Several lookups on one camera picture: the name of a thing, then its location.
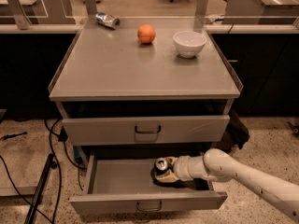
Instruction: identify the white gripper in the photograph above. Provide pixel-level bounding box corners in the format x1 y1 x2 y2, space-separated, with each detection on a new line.
155 156 192 183

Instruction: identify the blue pepsi can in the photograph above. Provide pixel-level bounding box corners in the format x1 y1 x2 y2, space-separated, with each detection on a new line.
154 158 169 175

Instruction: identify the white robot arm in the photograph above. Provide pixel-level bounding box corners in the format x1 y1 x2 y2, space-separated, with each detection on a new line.
154 148 299 223

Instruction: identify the open middle drawer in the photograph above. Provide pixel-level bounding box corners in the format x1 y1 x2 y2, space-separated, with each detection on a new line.
70 154 227 216

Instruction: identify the closed upper drawer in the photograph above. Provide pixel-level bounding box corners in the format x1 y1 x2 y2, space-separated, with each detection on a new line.
63 115 230 146

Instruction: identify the silver can lying down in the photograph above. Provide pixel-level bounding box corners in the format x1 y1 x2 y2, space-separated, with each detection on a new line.
95 12 121 29

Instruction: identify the dark cloth on floor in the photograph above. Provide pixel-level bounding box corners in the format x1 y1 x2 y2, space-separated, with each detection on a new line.
216 110 249 152

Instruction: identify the grey metal cabinet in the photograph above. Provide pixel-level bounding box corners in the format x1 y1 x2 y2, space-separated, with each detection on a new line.
50 17 240 161

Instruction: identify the black bar on floor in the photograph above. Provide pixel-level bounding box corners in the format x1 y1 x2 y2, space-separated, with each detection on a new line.
24 154 54 224

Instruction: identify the white bowl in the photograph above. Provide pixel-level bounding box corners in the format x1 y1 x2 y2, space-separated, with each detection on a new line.
173 31 206 58

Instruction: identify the orange fruit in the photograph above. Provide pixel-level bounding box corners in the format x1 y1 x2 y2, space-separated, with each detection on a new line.
137 24 156 44

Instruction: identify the black cable on floor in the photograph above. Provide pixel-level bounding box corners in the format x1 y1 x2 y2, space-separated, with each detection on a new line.
0 119 87 224

